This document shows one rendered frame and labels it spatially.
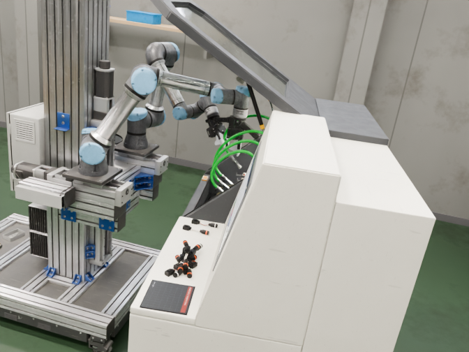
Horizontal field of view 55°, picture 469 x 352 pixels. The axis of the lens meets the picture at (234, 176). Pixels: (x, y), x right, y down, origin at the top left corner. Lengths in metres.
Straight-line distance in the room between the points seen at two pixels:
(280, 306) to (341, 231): 0.32
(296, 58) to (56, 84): 2.96
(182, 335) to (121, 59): 4.37
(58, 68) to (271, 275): 1.66
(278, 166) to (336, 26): 3.74
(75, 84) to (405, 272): 1.85
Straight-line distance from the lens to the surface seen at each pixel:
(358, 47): 4.73
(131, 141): 2.81
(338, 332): 1.54
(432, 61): 4.99
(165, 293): 1.64
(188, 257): 1.80
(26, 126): 2.73
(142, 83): 2.13
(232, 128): 2.31
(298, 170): 1.26
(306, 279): 1.42
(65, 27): 2.53
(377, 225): 1.35
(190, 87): 2.32
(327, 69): 4.95
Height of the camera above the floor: 1.96
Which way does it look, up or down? 21 degrees down
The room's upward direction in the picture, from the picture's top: 8 degrees clockwise
